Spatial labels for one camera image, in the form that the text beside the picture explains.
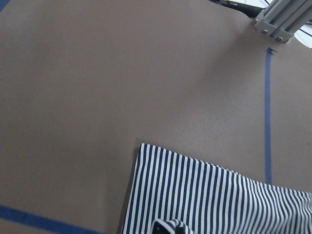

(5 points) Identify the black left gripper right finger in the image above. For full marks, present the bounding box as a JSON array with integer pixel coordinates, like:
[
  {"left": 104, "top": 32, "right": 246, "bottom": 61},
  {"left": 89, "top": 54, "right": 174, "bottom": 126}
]
[{"left": 175, "top": 226, "right": 186, "bottom": 234}]

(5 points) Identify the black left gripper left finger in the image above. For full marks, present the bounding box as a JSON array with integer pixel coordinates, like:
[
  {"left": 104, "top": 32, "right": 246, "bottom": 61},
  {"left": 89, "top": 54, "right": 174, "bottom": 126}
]
[{"left": 152, "top": 221, "right": 166, "bottom": 234}]

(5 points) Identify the blue white striped polo shirt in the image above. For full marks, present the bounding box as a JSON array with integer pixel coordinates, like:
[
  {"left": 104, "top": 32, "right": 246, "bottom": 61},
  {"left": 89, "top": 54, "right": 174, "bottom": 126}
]
[{"left": 122, "top": 144, "right": 312, "bottom": 234}]

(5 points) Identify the aluminium frame post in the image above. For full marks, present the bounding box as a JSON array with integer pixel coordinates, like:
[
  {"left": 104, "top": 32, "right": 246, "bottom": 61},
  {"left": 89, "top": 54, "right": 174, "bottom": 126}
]
[{"left": 254, "top": 0, "right": 312, "bottom": 43}]

